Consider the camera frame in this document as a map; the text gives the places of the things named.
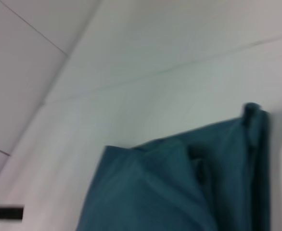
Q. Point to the teal t-shirt with FREE print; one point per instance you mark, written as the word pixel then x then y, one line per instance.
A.
pixel 167 187

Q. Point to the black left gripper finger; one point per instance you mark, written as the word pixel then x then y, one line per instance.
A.
pixel 6 212

